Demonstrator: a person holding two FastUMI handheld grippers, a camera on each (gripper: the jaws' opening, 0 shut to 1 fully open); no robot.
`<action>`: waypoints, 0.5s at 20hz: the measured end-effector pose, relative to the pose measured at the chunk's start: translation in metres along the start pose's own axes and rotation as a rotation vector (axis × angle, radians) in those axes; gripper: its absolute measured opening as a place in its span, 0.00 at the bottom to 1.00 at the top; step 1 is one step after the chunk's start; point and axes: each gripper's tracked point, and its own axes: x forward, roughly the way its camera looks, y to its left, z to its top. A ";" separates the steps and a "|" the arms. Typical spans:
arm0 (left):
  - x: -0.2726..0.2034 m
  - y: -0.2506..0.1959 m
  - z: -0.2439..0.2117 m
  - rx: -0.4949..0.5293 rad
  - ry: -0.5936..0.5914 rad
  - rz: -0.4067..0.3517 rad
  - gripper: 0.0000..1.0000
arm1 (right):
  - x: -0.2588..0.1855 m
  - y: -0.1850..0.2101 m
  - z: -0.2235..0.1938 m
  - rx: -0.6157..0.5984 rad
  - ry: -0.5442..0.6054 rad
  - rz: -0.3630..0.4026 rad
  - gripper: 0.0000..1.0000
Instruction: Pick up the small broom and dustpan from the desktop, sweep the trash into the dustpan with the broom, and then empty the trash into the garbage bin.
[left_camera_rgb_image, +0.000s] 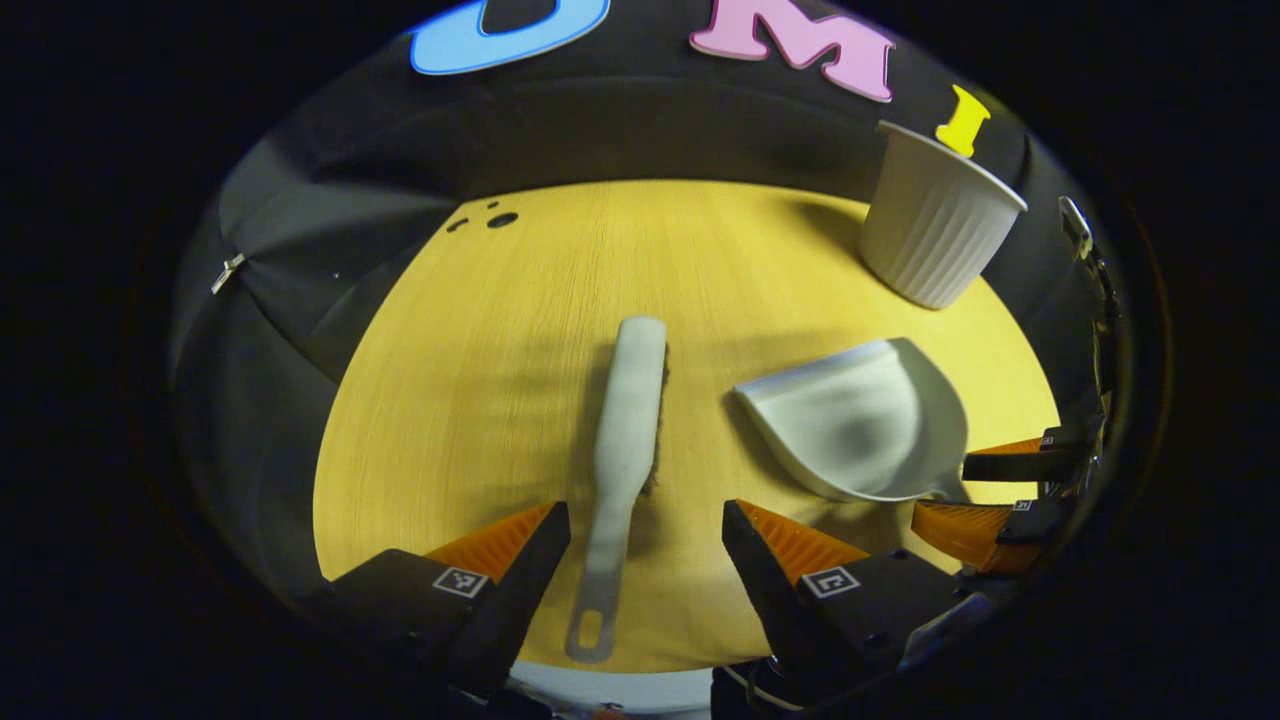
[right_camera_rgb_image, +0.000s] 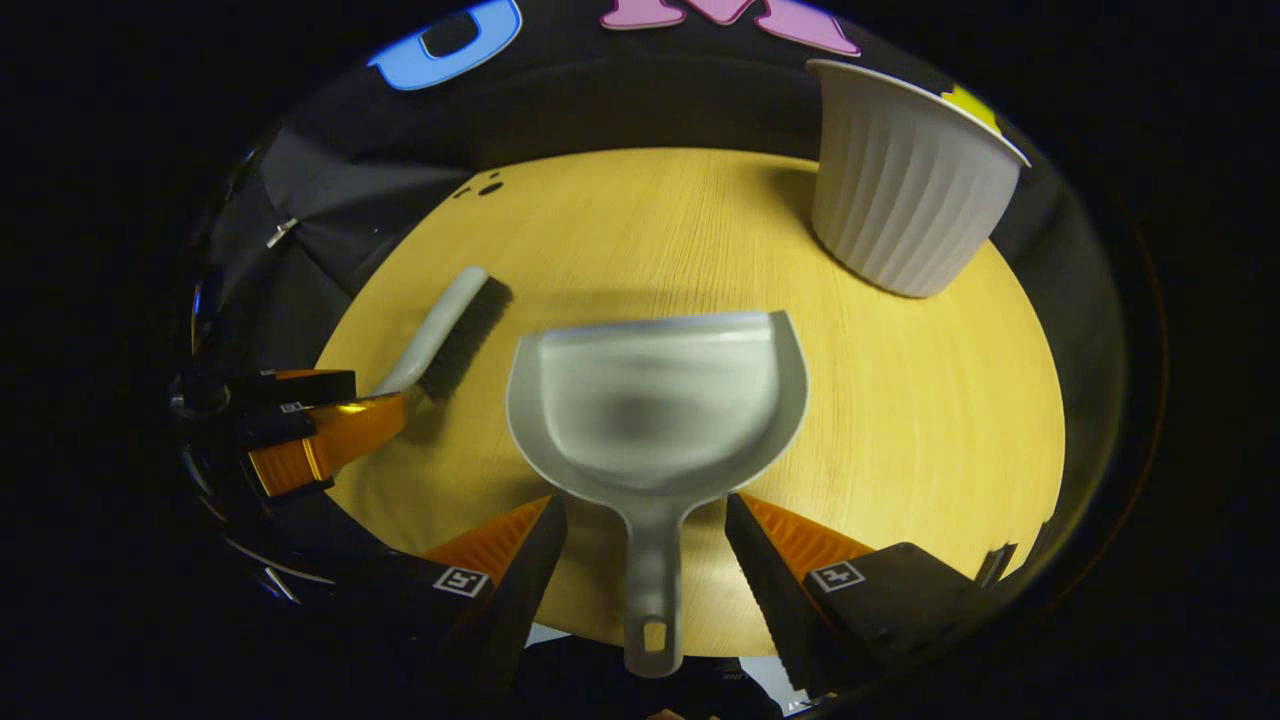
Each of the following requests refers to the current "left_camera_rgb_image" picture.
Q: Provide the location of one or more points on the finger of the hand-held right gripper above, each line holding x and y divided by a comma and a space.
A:
1010, 467
960, 530

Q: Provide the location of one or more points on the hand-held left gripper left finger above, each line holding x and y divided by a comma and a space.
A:
525, 590

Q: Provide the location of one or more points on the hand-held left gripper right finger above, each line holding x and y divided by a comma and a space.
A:
765, 590

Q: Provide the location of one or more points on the white dustpan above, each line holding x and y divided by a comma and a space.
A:
860, 420

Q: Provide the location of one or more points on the small white broom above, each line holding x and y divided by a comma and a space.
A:
630, 420

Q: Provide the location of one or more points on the wooden desktop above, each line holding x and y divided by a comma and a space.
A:
480, 300

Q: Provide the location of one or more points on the black backdrop cloth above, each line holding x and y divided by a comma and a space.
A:
300, 250

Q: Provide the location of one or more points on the silver metal clip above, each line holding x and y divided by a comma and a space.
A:
228, 272

